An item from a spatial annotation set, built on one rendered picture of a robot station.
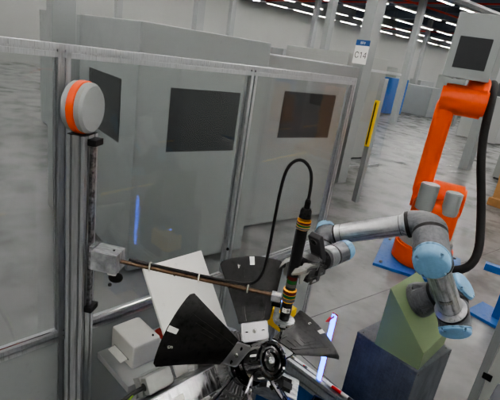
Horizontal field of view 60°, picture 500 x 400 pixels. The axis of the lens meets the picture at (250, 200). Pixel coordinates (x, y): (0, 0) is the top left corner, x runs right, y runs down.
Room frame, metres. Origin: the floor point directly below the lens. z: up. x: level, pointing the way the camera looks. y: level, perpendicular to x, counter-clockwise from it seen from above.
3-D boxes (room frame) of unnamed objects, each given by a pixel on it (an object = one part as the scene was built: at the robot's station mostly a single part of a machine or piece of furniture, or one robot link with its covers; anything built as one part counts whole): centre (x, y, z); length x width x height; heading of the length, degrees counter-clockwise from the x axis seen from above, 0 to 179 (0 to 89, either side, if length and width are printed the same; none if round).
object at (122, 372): (1.49, 0.32, 0.84); 0.36 x 0.24 x 0.03; 138
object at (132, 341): (1.46, 0.39, 0.91); 0.17 x 0.16 x 0.11; 48
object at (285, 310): (1.21, -0.17, 1.50); 0.04 x 0.04 x 0.46
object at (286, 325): (1.21, -0.16, 1.34); 0.09 x 0.07 x 0.10; 83
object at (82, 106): (1.30, 0.54, 1.88); 0.17 x 0.15 x 0.16; 138
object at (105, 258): (1.29, 0.45, 1.39); 0.10 x 0.07 x 0.08; 83
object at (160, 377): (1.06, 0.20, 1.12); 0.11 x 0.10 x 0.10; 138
